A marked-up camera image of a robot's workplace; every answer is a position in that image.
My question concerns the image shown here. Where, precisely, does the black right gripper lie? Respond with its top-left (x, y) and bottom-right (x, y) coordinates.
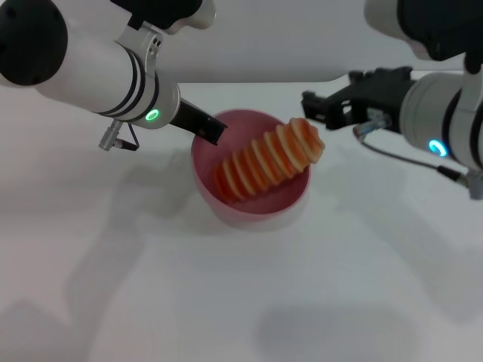
top-left (300, 66), bottom-right (417, 133)

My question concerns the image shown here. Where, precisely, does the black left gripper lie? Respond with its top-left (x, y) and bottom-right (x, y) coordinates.
top-left (168, 99), bottom-right (229, 146)

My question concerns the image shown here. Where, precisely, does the orange striped bread loaf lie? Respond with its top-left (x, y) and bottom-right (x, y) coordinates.
top-left (214, 117), bottom-right (326, 206)

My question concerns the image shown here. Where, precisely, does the pink plastic bowl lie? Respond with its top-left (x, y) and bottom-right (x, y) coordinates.
top-left (190, 108), bottom-right (312, 229)

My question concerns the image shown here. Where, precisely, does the left arm cable with plug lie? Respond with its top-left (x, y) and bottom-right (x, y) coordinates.
top-left (98, 121), bottom-right (140, 152)

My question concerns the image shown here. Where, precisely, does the arm cable with plug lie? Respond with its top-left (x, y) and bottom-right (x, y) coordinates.
top-left (352, 115), bottom-right (483, 200)
top-left (98, 121), bottom-right (140, 152)

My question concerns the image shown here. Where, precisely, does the right arm cable with plug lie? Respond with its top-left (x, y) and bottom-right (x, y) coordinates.
top-left (352, 115), bottom-right (483, 200)

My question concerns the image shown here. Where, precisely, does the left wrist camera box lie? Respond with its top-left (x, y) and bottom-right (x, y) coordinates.
top-left (108, 0), bottom-right (217, 35)

